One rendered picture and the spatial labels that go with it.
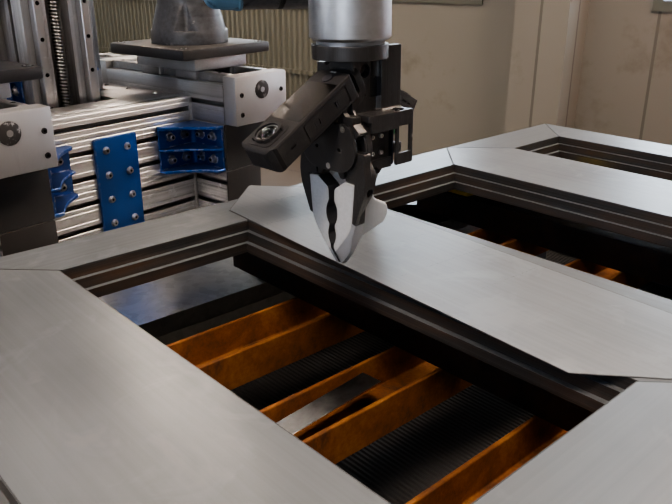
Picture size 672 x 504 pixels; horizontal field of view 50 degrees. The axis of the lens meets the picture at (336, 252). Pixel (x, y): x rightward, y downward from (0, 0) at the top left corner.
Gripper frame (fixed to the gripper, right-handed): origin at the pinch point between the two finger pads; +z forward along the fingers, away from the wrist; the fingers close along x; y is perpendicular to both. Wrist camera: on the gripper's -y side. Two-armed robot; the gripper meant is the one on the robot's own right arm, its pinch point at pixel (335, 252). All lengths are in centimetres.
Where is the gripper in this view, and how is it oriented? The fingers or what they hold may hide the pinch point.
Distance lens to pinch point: 72.9
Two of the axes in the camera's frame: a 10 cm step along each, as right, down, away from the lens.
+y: 7.3, -2.6, 6.4
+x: -6.9, -2.6, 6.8
